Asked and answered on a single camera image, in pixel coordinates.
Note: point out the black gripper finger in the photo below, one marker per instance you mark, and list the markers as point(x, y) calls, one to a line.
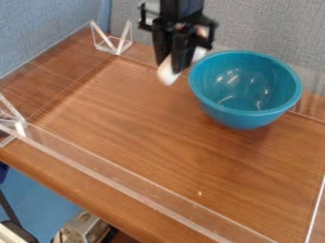
point(161, 47)
point(182, 49)

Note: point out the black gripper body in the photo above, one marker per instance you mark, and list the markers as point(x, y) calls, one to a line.
point(178, 16)

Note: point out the white brown toy mushroom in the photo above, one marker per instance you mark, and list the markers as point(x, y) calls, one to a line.
point(168, 76)

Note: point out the blue plastic bowl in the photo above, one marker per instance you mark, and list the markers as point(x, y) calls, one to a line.
point(245, 88)

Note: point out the clear acrylic front barrier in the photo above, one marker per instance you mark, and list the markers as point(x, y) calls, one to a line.
point(205, 221)

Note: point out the white power strip below table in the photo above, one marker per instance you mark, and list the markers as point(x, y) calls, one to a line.
point(85, 228)

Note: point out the clear acrylic corner bracket left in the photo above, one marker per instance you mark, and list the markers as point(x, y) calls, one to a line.
point(11, 120)

